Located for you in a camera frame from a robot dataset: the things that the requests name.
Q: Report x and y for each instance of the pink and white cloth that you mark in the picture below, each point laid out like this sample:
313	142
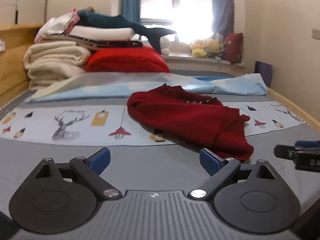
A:
56	25

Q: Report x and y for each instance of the light blue sheet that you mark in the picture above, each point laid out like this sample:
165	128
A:
105	86

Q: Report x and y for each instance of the dark red cushion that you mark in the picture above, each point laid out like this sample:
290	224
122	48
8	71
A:
234	47

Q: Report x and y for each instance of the grey bed mattress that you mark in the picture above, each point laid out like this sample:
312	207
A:
155	165

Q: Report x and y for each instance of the pale plush toy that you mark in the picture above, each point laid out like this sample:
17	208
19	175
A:
195	44

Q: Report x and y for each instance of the white plush toy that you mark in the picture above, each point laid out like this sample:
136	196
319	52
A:
165	45

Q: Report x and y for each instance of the dark striped folded cloth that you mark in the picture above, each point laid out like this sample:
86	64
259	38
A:
112	44

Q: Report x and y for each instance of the yellow plush toy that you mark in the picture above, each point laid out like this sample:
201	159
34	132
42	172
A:
199	53
212	45

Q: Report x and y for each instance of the blue curtain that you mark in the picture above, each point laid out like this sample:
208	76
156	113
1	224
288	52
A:
223	7
130	0

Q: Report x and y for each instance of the window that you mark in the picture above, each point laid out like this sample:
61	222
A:
175	5

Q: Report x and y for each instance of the red knit blanket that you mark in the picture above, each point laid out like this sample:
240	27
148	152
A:
127	60

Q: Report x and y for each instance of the white cabinet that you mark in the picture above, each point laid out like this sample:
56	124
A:
22	0

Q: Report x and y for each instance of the dark red knit sweater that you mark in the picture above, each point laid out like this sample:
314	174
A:
190	120

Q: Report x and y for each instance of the wall socket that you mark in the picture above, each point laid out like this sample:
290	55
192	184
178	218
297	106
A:
316	33

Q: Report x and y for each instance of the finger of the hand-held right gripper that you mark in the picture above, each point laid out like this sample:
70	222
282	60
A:
283	151

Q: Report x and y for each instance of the dark teal shark plush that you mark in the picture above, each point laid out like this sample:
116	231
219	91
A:
107	20

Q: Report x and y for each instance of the white folded quilt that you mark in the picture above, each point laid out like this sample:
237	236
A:
102	32

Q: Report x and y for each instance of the cream fluffy folded blanket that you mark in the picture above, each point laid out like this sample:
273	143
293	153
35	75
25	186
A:
53	62

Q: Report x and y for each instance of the purple box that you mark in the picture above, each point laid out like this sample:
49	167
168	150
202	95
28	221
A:
263	73

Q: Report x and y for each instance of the deer printed bed sheet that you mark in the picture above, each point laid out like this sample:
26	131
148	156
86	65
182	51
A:
75	123

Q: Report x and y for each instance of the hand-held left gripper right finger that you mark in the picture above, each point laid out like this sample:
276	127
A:
209	163

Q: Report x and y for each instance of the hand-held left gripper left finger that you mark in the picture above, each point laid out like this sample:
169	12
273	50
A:
101	159

